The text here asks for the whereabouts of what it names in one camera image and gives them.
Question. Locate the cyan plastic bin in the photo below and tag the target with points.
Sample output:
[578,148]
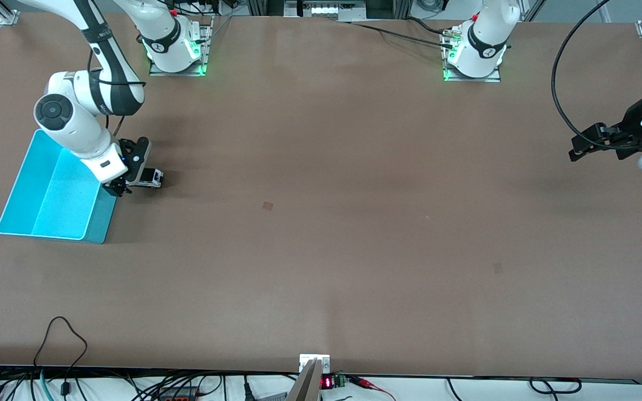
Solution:
[53,206]

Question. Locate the lit control box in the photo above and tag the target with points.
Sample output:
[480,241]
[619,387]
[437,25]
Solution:
[326,10]

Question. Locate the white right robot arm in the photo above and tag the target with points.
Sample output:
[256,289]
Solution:
[70,128]

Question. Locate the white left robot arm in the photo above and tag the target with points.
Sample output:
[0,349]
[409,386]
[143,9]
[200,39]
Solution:
[485,39]

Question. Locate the red digit display module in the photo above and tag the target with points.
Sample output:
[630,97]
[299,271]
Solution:
[327,382]

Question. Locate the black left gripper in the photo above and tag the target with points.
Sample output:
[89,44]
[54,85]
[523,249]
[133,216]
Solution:
[631,131]

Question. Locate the white jeep toy black roof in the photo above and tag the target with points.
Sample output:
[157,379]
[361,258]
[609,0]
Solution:
[151,178]

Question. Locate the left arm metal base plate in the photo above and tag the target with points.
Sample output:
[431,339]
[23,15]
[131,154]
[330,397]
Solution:
[494,78]

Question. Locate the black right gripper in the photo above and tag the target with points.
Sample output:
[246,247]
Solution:
[127,179]

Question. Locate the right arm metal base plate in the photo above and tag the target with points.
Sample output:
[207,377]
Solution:
[208,44]

